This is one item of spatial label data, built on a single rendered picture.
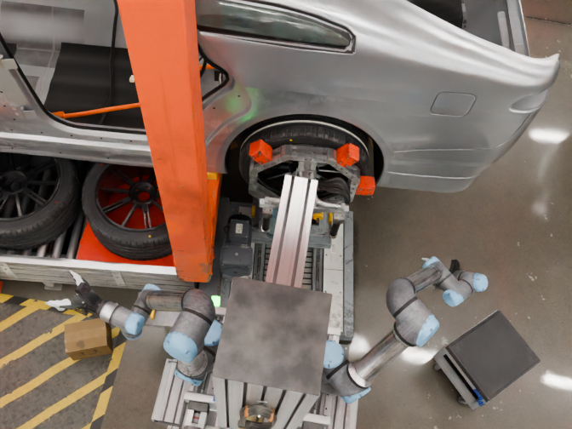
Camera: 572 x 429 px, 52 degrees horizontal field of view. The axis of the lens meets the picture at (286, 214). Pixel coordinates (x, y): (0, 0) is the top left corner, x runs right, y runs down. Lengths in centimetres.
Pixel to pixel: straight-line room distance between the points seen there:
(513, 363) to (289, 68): 199
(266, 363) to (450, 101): 156
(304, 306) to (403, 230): 253
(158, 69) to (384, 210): 254
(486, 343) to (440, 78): 156
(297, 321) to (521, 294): 273
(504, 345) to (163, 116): 232
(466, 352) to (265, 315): 208
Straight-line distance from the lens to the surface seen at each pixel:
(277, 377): 138
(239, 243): 330
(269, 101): 256
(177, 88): 173
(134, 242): 321
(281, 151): 274
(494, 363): 341
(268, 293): 144
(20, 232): 339
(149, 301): 234
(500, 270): 403
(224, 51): 238
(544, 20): 556
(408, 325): 222
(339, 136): 277
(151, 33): 159
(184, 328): 201
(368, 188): 296
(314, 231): 354
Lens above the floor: 338
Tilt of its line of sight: 62 degrees down
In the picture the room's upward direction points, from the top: 10 degrees clockwise
